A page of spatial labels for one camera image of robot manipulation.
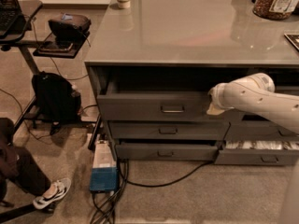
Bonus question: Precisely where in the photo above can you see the black laptop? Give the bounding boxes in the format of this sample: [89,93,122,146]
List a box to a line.
[0,0,22,37]

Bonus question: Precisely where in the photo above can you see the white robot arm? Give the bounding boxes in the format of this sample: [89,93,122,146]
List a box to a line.
[207,73,299,224]

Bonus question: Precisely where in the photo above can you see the grey drawer cabinet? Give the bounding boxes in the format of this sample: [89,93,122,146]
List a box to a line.
[85,0,299,163]

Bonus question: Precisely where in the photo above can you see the grey white sneaker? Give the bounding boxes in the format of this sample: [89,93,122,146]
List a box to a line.
[33,178,71,210]

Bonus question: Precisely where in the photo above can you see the black desk stand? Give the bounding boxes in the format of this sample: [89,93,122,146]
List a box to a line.
[0,0,101,142]

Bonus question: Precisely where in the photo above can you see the glass jar of nuts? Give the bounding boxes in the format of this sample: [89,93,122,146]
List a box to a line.
[253,0,299,21]

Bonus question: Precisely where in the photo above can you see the black pouch bag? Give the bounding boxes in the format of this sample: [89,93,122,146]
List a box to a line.
[49,13,92,41]

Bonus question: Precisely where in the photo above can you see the office chair base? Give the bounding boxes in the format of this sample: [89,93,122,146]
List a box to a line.
[0,203,57,223]

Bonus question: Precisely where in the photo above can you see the person leg dark trousers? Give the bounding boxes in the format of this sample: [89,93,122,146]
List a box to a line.
[0,118,52,196]

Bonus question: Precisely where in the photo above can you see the blue power box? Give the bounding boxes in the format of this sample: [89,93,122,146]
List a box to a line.
[90,140,118,192]

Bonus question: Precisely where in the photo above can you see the black backpack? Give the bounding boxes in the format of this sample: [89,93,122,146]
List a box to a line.
[32,72,81,122]

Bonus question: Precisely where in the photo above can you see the dark card on counter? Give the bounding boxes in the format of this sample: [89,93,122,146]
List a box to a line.
[284,34,299,51]

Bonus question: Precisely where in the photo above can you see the black side tray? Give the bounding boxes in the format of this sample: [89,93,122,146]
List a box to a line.
[34,32,90,59]

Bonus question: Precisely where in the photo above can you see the black floor cable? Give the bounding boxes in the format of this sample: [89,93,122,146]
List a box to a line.
[89,159,213,224]

